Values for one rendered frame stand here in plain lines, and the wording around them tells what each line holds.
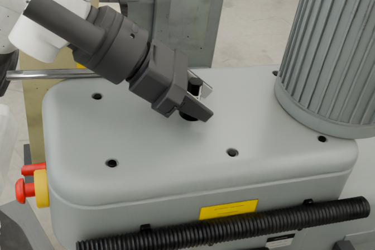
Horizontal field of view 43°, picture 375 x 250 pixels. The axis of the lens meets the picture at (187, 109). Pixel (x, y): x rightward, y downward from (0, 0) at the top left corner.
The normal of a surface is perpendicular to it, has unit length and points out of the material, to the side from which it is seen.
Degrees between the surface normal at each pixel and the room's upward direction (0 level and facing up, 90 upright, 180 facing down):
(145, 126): 0
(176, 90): 52
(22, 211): 0
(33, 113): 90
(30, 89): 90
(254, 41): 0
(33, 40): 65
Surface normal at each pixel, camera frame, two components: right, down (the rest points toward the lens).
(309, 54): -0.86, 0.24
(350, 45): -0.44, 0.53
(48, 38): 0.23, 0.33
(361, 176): 0.14, -0.72
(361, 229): 0.27, 0.63
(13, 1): 0.11, 0.76
